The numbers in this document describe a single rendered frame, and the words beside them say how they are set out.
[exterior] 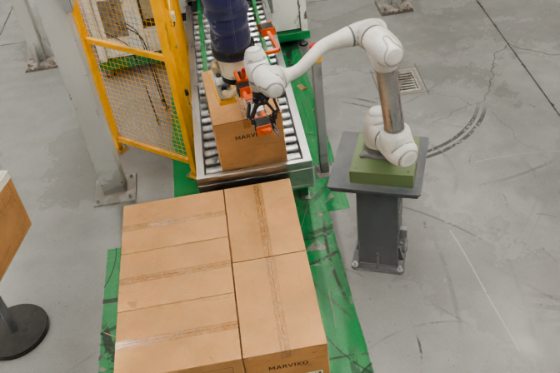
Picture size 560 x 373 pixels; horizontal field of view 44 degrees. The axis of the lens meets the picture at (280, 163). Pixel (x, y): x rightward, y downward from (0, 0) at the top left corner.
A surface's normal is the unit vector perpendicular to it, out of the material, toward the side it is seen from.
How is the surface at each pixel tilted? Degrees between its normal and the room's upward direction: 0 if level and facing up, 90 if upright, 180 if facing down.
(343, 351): 0
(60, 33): 90
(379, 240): 90
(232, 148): 90
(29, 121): 0
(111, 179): 90
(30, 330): 0
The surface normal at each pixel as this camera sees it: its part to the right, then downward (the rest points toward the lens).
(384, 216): -0.25, 0.64
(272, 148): 0.20, 0.61
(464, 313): -0.10, -0.76
